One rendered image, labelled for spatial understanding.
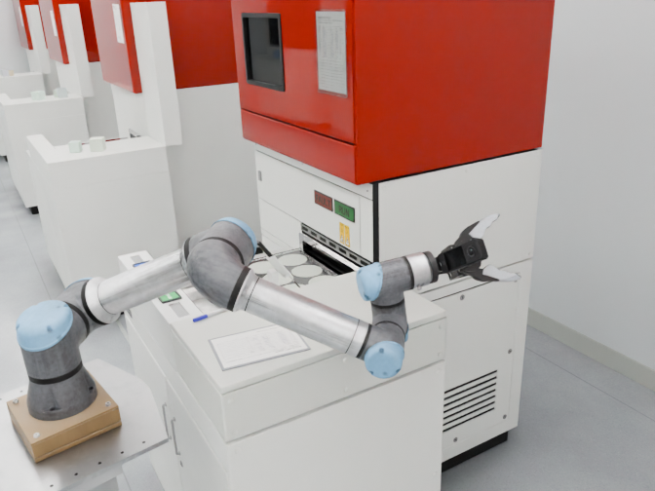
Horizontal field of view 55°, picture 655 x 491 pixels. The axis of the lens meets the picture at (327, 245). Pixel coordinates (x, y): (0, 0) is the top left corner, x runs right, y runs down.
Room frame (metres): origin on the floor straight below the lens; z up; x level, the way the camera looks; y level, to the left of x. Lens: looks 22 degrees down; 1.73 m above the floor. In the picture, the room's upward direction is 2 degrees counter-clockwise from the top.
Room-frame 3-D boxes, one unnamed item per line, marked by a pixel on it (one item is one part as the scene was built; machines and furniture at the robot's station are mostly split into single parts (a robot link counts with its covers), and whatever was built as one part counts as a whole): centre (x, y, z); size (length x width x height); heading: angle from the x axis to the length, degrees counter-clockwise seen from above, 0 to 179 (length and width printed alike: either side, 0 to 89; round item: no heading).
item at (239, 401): (1.44, 0.05, 0.89); 0.62 x 0.35 x 0.14; 120
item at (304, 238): (1.94, -0.01, 0.89); 0.44 x 0.02 x 0.10; 30
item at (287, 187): (2.10, 0.06, 1.02); 0.82 x 0.03 x 0.40; 30
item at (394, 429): (1.70, 0.21, 0.41); 0.97 x 0.64 x 0.82; 30
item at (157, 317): (1.70, 0.51, 0.89); 0.55 x 0.09 x 0.14; 30
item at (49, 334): (1.25, 0.63, 1.04); 0.13 x 0.12 x 0.14; 170
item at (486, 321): (2.27, -0.23, 0.41); 0.82 x 0.71 x 0.82; 30
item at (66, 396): (1.24, 0.63, 0.93); 0.15 x 0.15 x 0.10
